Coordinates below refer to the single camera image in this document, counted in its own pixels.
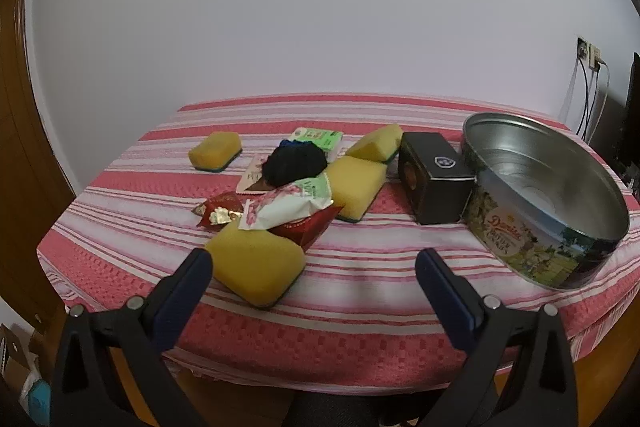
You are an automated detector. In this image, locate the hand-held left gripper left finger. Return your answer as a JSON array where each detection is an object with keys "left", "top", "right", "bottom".
[{"left": 50, "top": 248, "right": 216, "bottom": 427}]

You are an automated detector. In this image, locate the black cable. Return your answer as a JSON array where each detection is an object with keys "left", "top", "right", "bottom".
[{"left": 584, "top": 67, "right": 601, "bottom": 142}]

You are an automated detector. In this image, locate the brown wooden door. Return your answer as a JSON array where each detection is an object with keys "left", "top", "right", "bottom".
[{"left": 0, "top": 0, "right": 76, "bottom": 338}]

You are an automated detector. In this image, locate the green tissue pack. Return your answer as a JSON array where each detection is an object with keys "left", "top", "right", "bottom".
[{"left": 289, "top": 127, "right": 346, "bottom": 158}]

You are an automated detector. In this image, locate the black gift box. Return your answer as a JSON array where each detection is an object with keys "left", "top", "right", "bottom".
[{"left": 398, "top": 131, "right": 477, "bottom": 226}]

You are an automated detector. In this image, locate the cardboard box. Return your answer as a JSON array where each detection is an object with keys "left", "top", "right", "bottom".
[{"left": 0, "top": 322, "right": 41, "bottom": 408}]

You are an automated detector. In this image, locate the black monitor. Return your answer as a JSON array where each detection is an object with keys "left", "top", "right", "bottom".
[{"left": 620, "top": 52, "right": 640, "bottom": 178}]

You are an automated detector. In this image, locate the white cable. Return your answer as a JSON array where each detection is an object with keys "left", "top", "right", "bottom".
[{"left": 591, "top": 60, "right": 612, "bottom": 144}]

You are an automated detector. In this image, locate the black scrunchie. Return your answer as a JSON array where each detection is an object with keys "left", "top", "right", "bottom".
[{"left": 262, "top": 142, "right": 328, "bottom": 188}]

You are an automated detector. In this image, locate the white floral snack packet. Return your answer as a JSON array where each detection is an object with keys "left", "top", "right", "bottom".
[{"left": 239, "top": 174, "right": 334, "bottom": 232}]

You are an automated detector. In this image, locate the round metal cookie tin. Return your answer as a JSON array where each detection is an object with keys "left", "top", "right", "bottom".
[{"left": 459, "top": 111, "right": 631, "bottom": 291}]

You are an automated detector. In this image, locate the red striped tablecloth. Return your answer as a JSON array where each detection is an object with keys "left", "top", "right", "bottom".
[{"left": 37, "top": 94, "right": 640, "bottom": 395}]

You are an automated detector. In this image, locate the wooden desk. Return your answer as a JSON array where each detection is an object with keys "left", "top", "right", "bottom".
[{"left": 107, "top": 347, "right": 296, "bottom": 427}]

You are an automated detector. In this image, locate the yellow green sponge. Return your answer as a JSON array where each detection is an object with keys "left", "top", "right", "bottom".
[
  {"left": 345, "top": 123, "right": 404, "bottom": 164},
  {"left": 204, "top": 221, "right": 307, "bottom": 309},
  {"left": 188, "top": 131, "right": 244, "bottom": 173},
  {"left": 324, "top": 155, "right": 388, "bottom": 224}
]

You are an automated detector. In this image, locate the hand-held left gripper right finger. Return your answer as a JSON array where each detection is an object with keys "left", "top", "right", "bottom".
[{"left": 415, "top": 248, "right": 581, "bottom": 427}]

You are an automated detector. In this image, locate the red snack packet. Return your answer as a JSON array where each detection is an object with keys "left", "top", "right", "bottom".
[
  {"left": 192, "top": 191, "right": 246, "bottom": 233},
  {"left": 270, "top": 206, "right": 346, "bottom": 253}
]

